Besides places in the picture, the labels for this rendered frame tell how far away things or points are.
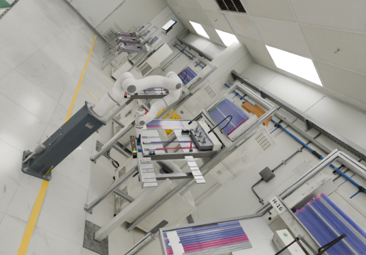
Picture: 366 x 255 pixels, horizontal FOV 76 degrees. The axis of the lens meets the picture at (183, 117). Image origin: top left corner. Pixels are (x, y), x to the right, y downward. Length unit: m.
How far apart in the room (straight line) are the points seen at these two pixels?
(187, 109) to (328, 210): 2.51
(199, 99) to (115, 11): 7.48
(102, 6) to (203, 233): 9.71
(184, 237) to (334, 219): 0.84
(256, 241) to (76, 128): 1.50
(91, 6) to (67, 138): 8.78
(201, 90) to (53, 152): 2.25
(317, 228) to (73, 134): 1.77
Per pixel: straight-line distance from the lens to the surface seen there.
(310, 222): 1.65
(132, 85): 1.83
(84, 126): 2.00
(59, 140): 2.08
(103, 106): 1.95
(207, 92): 3.64
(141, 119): 2.03
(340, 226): 1.62
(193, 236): 1.55
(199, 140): 2.30
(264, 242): 1.68
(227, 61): 5.58
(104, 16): 10.53
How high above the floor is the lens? 1.40
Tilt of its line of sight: 6 degrees down
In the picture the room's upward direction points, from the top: 49 degrees clockwise
